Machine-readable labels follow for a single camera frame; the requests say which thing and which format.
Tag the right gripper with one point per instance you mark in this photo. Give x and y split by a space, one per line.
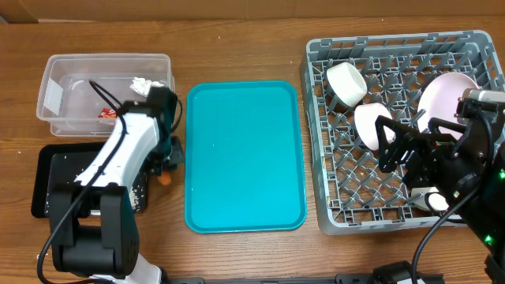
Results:
440 164

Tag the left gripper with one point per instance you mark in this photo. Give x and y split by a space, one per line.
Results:
155 168

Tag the orange carrot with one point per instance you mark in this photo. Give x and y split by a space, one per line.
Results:
165 178

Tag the large pink plate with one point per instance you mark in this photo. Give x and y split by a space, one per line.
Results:
440 98

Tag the pink bowl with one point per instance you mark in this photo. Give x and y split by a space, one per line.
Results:
365 118

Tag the cream plastic cup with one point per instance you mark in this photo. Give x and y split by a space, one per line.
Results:
428 197

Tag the red snack wrapper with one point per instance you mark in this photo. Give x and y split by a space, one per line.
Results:
107 113

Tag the white tissue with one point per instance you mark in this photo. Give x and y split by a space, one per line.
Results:
142 85

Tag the white bowl with food scraps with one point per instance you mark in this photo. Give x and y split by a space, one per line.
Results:
347 83

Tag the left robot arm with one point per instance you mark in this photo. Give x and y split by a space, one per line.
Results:
93 232

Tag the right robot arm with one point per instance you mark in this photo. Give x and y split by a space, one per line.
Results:
479 201

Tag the grey dishwasher rack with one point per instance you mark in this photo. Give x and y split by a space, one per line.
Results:
352 195

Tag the teal serving tray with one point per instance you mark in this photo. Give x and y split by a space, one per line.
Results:
244 166

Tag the rice and peanut scraps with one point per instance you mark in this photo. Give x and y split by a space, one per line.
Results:
65 167

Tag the black plastic tray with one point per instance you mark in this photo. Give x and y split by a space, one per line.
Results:
43 168

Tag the clear plastic bin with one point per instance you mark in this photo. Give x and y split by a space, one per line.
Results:
70 105

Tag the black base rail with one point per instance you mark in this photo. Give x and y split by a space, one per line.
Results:
338 279

